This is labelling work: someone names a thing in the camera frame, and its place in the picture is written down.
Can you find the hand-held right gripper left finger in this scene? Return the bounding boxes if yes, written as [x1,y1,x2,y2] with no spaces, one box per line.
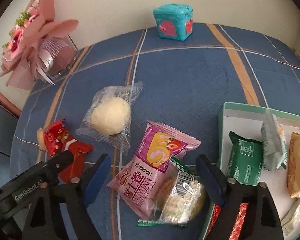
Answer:
[21,153,112,240]

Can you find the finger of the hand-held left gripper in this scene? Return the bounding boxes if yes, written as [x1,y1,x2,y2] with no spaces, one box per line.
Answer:
[44,150,74,179]

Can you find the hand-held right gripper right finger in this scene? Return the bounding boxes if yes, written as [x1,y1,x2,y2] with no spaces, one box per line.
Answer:
[195,154,284,240]

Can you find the dark red snack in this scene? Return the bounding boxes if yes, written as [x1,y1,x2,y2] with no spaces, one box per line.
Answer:
[59,136,94,183]

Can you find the red flower print candy packet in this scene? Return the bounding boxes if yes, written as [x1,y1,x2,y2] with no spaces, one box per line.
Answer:
[43,117,70,155]

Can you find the clear rice cracker packet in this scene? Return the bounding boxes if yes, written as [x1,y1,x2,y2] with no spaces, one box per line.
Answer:
[136,156,207,228]

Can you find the red patterned snack packet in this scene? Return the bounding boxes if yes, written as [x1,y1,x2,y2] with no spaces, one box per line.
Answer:
[210,202,248,240]

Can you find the pink cake roll packet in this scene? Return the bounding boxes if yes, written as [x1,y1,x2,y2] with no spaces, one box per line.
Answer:
[107,121,202,219]

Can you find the clear packet with white bun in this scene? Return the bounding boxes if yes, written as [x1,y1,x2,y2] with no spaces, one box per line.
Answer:
[75,81,143,155]

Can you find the white and green snack packet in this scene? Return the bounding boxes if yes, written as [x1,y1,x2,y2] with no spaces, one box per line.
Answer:
[261,108,288,172]

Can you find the green and white tray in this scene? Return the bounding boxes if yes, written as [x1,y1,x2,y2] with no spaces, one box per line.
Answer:
[199,102,300,240]

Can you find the orange cake roll packet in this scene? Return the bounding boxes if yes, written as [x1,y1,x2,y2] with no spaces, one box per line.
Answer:
[287,132,300,198]

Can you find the beige snack packet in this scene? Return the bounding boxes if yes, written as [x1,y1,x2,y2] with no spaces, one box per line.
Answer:
[280,195,300,237]

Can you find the dark cabinet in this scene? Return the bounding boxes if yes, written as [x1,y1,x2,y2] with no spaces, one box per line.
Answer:
[0,100,19,155]

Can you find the blue plaid tablecloth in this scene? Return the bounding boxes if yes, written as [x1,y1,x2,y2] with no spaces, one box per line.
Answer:
[10,22,300,240]

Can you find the clear glass vase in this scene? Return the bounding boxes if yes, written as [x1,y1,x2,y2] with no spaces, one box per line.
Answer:
[37,36,77,80]

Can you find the pink paper flower bouquet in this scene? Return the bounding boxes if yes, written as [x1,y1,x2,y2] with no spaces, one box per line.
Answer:
[0,0,79,92]

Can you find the teal toy box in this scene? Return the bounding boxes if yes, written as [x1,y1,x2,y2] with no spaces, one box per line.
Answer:
[153,3,193,42]

